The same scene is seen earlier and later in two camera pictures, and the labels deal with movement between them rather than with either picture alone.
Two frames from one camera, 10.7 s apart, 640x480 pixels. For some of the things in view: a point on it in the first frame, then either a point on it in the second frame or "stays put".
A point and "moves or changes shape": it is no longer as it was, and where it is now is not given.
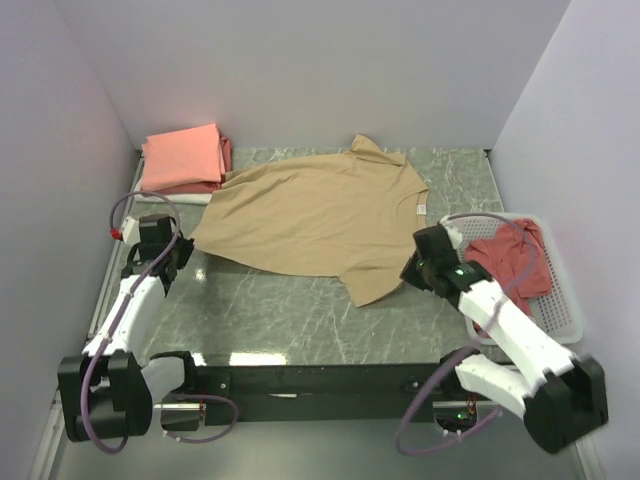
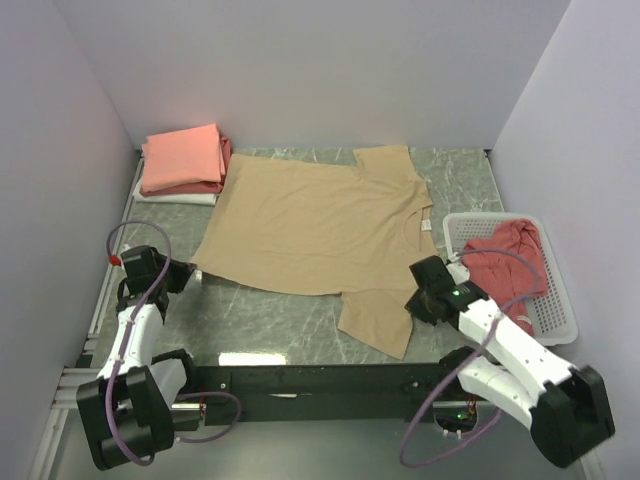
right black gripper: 408,274 -> 414,307
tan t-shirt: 349,214 moves or changes shape
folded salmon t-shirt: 180,157 stays put
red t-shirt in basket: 515,257 stays put
